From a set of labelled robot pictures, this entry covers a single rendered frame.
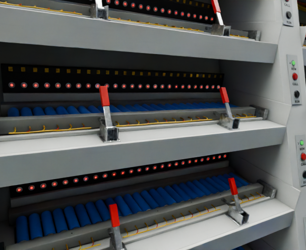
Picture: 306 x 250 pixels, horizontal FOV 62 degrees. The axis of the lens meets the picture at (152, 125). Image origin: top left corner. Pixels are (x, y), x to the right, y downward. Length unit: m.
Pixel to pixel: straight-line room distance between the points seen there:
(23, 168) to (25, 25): 0.20
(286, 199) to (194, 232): 0.27
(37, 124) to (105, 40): 0.17
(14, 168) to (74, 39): 0.21
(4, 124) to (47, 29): 0.16
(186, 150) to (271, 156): 0.29
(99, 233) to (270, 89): 0.51
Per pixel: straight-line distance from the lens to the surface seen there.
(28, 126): 0.44
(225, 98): 0.57
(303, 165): 0.72
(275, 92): 0.69
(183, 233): 0.53
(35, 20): 0.42
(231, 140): 0.55
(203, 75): 0.71
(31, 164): 0.38
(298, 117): 0.72
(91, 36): 0.43
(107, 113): 0.42
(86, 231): 0.48
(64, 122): 0.45
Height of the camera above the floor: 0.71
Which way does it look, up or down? 2 degrees up
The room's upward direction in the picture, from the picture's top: 5 degrees counter-clockwise
